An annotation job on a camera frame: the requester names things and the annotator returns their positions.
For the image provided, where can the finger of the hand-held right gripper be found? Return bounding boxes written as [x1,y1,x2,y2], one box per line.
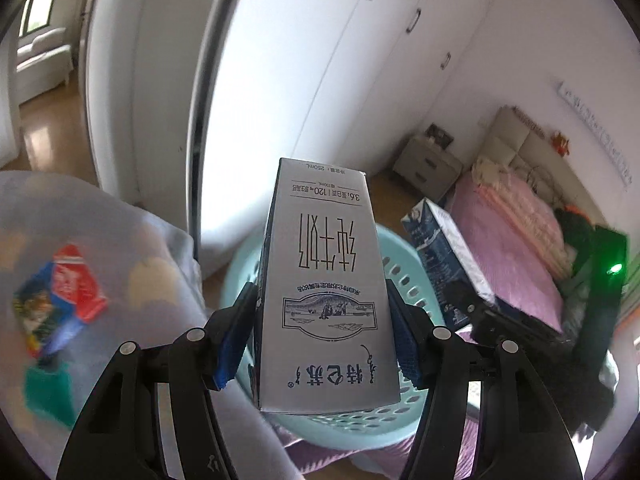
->
[470,305,568,348]
[441,280,483,323]

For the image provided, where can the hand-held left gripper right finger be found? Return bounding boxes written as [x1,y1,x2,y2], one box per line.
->
[385,280,583,480]

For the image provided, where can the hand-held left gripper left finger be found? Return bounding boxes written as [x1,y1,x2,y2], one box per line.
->
[55,282,261,480]

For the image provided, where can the white and blue milk carton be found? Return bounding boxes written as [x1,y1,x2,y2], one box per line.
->
[401,197,498,331]
[250,157,402,413]

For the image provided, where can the teal plastic basket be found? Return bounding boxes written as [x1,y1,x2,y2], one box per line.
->
[220,222,476,453]

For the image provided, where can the bed with pink bedspread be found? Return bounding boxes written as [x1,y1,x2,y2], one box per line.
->
[445,170,631,341]

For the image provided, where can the black cloth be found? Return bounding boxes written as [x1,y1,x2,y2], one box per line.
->
[552,207,608,281]

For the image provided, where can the folded pink and yellow blankets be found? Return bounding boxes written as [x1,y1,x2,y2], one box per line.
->
[472,156,571,278]

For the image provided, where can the purple printed blanket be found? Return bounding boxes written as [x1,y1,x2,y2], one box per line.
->
[272,400,481,480]

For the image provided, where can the grey nightstand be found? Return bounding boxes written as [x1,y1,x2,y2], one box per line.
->
[392,135,463,206]

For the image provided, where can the printed grey table cloth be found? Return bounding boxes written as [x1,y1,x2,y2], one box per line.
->
[0,170,301,480]

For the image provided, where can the beige padded headboard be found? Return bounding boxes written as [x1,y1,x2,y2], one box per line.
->
[487,106,608,221]

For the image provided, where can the red and blue snack packet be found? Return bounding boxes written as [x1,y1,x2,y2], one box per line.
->
[12,244,110,358]

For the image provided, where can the patterned cloth strip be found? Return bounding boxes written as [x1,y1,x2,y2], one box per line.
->
[510,106,547,136]

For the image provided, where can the green plastic packet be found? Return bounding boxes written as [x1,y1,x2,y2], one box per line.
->
[24,362,83,428]

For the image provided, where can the white sliding door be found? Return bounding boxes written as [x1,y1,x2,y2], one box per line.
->
[82,0,241,221]

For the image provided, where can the white wardrobe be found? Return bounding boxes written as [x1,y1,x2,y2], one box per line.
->
[200,0,521,261]

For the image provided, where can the white sofa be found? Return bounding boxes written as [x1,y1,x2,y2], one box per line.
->
[15,27,75,103]

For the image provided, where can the dark framed window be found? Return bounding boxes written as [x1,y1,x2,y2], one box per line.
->
[17,0,63,38]

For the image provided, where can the small picture frame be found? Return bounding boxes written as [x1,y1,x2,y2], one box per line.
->
[425,124,455,147]

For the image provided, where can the white wall decoration strip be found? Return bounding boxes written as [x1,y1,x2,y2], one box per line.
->
[557,81,633,188]

